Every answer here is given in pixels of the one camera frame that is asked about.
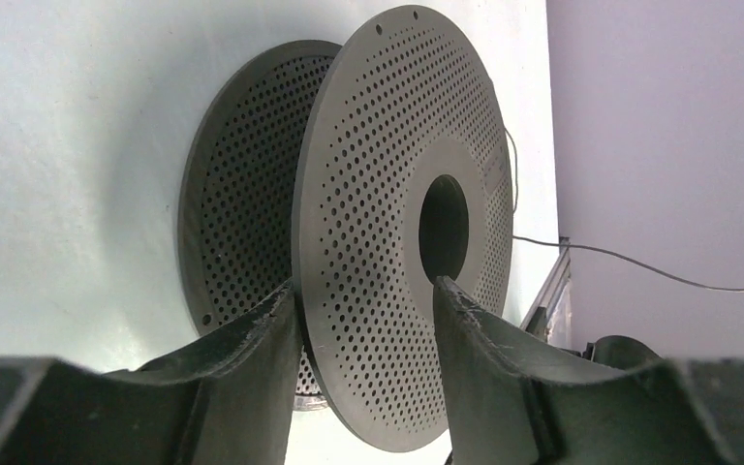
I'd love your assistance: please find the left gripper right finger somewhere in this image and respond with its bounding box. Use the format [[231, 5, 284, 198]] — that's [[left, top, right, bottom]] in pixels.
[[433, 277, 744, 464]]

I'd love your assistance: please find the thin black wire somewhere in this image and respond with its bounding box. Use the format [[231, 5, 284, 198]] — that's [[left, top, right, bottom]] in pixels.
[[503, 125, 744, 294]]

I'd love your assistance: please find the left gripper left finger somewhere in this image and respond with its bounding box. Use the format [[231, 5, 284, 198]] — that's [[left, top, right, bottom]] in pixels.
[[0, 283, 302, 464]]

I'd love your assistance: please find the black perforated spool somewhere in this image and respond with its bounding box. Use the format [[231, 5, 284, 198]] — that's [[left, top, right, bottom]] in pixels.
[[177, 5, 512, 452]]

